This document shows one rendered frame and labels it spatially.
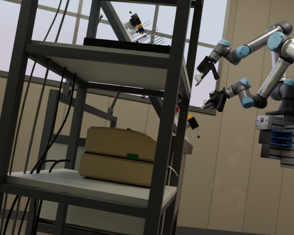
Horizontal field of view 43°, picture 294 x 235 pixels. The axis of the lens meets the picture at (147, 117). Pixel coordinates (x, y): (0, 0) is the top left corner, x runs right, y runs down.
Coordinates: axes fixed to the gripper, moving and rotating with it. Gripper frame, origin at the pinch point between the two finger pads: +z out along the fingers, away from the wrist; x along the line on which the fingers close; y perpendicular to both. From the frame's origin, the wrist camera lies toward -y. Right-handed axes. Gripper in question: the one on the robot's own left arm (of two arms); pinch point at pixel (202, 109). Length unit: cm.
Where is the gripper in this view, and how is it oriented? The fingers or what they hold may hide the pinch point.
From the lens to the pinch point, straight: 257.4
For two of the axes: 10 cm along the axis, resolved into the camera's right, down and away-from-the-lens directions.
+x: -6.1, -5.1, -6.0
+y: -0.5, -7.3, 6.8
